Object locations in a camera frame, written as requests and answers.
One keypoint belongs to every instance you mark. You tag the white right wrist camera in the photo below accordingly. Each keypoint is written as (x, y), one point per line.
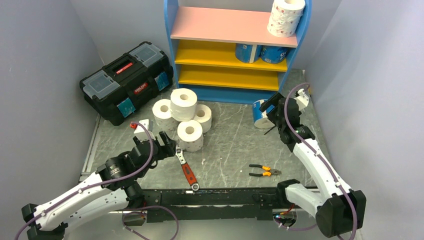
(302, 99)

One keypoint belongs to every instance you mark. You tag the orange handled pliers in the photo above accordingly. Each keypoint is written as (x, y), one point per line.
(267, 171)

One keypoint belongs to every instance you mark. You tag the pink patterned paper towel roll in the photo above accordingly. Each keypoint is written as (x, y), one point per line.
(284, 17)

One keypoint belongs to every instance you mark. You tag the blue roll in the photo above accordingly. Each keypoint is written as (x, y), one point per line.
(247, 53)
(260, 119)
(273, 54)

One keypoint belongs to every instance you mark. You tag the white roll top of pile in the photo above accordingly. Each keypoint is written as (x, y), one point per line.
(183, 104)

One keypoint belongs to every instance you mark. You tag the white roll right of pile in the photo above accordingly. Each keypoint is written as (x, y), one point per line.
(203, 115)

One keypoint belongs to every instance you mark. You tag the white roll of pile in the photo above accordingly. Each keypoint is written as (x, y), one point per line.
(183, 104)
(190, 135)
(203, 115)
(162, 115)

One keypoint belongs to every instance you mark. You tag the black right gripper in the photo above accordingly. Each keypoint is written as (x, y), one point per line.
(273, 100)

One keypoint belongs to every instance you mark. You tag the black plastic toolbox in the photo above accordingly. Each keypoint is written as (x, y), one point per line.
(123, 86)

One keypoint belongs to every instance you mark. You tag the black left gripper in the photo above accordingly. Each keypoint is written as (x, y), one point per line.
(166, 150)

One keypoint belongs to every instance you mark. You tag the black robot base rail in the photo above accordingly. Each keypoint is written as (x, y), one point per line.
(260, 203)

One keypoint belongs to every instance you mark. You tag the white roll left of pile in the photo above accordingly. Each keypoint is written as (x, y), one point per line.
(162, 115)

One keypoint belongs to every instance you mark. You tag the white roll front of pile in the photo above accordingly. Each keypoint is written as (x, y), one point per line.
(190, 135)

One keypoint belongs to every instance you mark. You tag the red adjustable wrench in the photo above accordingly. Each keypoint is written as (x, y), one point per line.
(188, 173)

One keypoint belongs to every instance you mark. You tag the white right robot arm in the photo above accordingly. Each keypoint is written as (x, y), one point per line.
(337, 208)

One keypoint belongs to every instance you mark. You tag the blue shelf with coloured boards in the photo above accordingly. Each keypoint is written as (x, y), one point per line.
(202, 43)

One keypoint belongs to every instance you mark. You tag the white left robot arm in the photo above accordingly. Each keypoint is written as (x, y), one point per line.
(113, 186)

